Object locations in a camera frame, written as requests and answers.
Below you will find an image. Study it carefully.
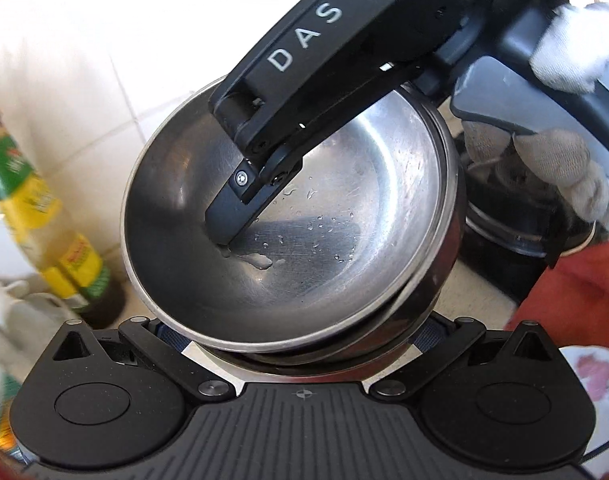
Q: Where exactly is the white round bottle rack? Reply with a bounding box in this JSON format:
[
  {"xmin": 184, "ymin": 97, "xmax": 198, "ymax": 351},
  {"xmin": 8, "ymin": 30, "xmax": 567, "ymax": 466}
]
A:
[{"xmin": 0, "ymin": 280, "xmax": 85, "ymax": 441}]

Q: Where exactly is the red orange cloth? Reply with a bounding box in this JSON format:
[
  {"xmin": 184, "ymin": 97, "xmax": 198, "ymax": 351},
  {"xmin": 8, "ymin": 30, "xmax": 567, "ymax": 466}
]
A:
[{"xmin": 503, "ymin": 230, "xmax": 609, "ymax": 357}]

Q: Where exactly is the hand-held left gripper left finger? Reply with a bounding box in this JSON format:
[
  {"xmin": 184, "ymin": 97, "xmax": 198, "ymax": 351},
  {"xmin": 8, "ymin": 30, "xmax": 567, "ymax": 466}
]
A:
[{"xmin": 51, "ymin": 316, "xmax": 236, "ymax": 404}]

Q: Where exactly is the green label sauce bottle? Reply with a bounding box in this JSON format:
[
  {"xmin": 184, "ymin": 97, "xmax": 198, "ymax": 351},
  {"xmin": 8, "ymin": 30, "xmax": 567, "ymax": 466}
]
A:
[{"xmin": 0, "ymin": 105, "xmax": 128, "ymax": 329}]

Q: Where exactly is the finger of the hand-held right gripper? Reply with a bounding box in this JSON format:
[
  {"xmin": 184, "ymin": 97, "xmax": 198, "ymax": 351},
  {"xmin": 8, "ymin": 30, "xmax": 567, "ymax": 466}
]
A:
[{"xmin": 207, "ymin": 0, "xmax": 494, "ymax": 250}]

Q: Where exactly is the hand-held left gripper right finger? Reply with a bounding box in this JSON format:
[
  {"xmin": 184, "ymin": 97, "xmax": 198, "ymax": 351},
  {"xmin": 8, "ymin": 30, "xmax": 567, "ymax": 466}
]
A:
[{"xmin": 369, "ymin": 311, "xmax": 561, "ymax": 403}]

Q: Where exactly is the white floral plate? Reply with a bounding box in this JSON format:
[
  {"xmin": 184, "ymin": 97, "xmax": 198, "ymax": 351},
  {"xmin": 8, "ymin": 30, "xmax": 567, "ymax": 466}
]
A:
[{"xmin": 559, "ymin": 345, "xmax": 609, "ymax": 467}]

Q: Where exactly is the black gas stove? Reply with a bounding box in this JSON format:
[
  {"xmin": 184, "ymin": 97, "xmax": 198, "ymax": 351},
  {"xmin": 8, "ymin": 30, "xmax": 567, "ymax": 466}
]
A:
[{"xmin": 455, "ymin": 125, "xmax": 601, "ymax": 307}]

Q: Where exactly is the person's right hand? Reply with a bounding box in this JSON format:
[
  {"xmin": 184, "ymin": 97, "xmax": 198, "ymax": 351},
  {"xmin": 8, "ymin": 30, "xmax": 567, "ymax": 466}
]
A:
[{"xmin": 459, "ymin": 2, "xmax": 609, "ymax": 233}]

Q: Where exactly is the black burner grate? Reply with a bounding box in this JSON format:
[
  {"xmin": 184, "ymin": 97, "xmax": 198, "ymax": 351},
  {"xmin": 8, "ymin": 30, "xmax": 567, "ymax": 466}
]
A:
[{"xmin": 462, "ymin": 160, "xmax": 598, "ymax": 257}]

